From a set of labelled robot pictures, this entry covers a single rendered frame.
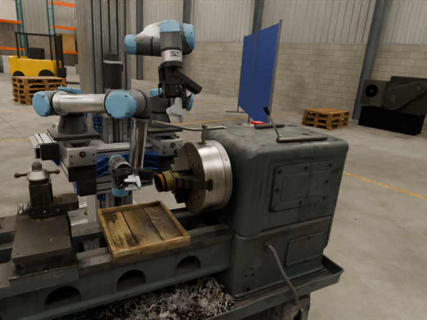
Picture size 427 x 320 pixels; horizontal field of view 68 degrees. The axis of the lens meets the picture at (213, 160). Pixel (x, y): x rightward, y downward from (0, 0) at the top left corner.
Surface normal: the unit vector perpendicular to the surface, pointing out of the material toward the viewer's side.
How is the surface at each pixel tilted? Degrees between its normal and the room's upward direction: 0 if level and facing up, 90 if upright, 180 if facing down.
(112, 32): 90
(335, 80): 90
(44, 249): 0
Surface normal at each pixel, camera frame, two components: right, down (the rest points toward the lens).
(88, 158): 0.56, 0.29
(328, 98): -0.74, 0.15
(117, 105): -0.19, 0.28
